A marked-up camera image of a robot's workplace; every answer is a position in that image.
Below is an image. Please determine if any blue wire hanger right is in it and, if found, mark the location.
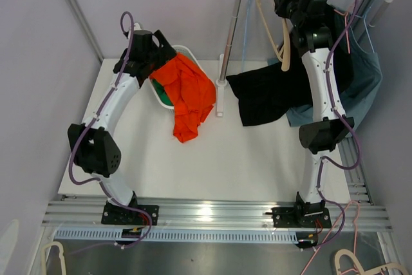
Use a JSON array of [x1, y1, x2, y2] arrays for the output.
[[356, 0, 377, 53]]

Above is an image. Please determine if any orange t shirt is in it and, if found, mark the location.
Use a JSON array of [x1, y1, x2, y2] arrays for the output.
[[150, 53, 216, 143]]

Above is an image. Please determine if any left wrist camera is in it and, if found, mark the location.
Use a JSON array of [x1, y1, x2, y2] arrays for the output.
[[127, 22, 143, 39]]

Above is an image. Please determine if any beige wooden hanger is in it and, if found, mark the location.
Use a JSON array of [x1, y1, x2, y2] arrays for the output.
[[255, 0, 291, 72]]

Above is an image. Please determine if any grey blue t shirt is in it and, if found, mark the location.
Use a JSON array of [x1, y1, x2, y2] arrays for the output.
[[286, 7, 382, 131]]

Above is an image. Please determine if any green t shirt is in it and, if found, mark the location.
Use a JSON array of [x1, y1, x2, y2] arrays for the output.
[[151, 79, 174, 109]]

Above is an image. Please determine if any black t shirt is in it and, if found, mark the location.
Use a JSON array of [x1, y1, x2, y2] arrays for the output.
[[227, 5, 354, 126]]

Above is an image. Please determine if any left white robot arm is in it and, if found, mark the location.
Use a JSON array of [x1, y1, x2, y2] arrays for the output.
[[68, 30, 177, 226]]

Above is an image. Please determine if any beige hanger on floor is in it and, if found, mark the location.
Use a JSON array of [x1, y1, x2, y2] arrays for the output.
[[333, 249, 409, 275]]

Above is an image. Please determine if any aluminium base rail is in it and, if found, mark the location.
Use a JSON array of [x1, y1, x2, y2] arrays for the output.
[[41, 146, 393, 234]]

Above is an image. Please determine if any pink wire hanger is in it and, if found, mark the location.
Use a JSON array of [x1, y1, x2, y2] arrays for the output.
[[333, 0, 357, 55]]

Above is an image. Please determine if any beige hanger floor left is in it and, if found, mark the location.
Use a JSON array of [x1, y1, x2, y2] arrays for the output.
[[40, 241, 68, 275]]

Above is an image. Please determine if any white plastic basket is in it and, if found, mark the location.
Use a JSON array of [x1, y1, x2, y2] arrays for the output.
[[149, 44, 204, 113]]

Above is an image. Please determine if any light blue wire hanger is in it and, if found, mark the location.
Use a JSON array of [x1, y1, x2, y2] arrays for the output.
[[241, 0, 252, 73]]

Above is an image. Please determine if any left black mount plate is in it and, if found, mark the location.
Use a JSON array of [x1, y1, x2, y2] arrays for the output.
[[101, 203, 159, 225]]

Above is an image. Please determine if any right black mount plate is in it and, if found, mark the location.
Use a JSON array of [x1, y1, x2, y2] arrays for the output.
[[265, 207, 332, 229]]

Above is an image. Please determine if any pink hanger on floor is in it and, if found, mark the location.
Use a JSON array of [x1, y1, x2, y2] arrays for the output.
[[301, 200, 361, 275]]

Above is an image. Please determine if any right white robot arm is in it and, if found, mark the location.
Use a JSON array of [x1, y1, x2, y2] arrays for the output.
[[274, 0, 354, 227]]

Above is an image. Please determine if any white slotted cable duct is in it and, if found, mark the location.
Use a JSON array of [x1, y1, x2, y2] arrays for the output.
[[54, 228, 298, 244]]

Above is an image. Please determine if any black mount plate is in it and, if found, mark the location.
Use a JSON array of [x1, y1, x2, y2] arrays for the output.
[[265, 207, 332, 229], [101, 203, 159, 225]]

